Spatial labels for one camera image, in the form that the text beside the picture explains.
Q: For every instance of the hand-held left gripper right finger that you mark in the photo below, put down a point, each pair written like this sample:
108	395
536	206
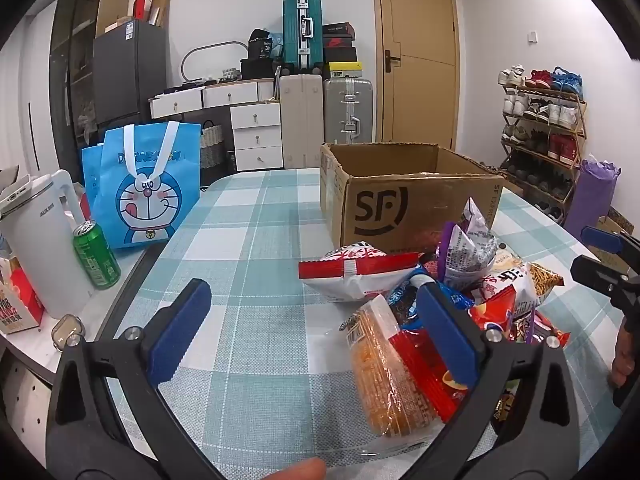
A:
450	330

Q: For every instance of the plain black shoe box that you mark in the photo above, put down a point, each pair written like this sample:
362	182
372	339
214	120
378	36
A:
340	55

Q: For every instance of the blue cookie packet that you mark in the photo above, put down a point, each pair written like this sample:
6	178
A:
400	305

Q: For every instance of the black bag white label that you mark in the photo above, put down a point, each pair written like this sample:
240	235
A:
260	45

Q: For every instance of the wooden door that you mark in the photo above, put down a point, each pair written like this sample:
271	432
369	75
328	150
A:
420	85

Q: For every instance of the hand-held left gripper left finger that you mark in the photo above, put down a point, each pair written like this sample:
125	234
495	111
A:
180	330

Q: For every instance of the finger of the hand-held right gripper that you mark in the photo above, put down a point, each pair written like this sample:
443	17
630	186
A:
602	239
595	272

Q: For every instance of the tall red box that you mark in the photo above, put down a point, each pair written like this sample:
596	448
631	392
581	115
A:
141	7

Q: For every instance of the purple white snack packet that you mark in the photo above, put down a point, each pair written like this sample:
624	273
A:
465	255

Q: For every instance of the black square bag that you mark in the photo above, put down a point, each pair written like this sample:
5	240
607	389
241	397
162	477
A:
257	69

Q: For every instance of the red chip packet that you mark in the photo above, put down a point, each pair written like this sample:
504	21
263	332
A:
425	365

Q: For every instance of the flat cardboard box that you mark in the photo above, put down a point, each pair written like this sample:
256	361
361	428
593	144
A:
119	25

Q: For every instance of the black shoe box red stripe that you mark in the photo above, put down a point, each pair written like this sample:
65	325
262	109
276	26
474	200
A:
339	30

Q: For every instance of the purple wrapped roll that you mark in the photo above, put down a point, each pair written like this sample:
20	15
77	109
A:
592	195

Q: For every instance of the teal suitcase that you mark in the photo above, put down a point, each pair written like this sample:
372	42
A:
302	35

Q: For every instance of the orange bread packet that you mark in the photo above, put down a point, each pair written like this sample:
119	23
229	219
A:
390	385

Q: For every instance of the white drawer dresser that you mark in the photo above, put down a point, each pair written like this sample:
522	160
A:
255	135

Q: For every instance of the blue plastic bag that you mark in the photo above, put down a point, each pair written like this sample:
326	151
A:
277	42

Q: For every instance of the person's right hand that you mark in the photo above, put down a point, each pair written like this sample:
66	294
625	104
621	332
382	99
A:
624	355

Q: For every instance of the white side table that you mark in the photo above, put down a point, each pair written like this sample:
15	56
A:
115	305

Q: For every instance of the dark glass door cabinet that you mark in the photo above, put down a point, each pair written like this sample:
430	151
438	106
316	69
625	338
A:
75	60

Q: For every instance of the small white basket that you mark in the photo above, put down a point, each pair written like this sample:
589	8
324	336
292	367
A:
231	74

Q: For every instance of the red white carton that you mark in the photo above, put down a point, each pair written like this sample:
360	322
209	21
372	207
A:
20	305

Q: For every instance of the brown stick snack packet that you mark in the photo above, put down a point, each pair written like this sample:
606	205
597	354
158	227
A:
545	280

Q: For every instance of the small clear case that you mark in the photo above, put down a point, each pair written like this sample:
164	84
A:
67	331

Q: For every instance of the grey wicker basket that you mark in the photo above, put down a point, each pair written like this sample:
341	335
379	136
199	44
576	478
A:
211	147

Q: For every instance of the dark grey fridge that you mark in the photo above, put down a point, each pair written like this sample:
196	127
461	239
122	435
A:
130	75

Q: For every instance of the blue cartoon tote bag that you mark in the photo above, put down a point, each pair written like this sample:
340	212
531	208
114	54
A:
150	200

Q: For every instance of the open tall cardboard box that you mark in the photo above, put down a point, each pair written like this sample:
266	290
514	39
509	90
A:
160	10

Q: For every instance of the small brown cardboard box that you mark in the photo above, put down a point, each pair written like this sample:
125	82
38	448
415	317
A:
617	220

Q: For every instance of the green drink can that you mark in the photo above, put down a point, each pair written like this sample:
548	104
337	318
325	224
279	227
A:
97	260

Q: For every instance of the shoe rack with shoes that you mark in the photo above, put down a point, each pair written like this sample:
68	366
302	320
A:
555	115

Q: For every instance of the yellow black shoe box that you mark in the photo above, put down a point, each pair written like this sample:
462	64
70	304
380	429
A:
342	70

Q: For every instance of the white electric kettle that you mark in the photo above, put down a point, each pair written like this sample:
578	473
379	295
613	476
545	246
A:
45	260

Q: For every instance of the white wardrobe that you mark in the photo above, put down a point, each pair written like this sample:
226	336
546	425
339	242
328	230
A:
27	90

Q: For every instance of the silver suitcase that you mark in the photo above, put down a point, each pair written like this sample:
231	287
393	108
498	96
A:
347	110

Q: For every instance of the person's left hand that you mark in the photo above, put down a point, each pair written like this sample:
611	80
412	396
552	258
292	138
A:
300	471

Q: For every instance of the beige suitcase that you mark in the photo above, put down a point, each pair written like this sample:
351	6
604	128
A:
300	120

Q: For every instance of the red white printed snack packet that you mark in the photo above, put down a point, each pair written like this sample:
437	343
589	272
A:
505	290

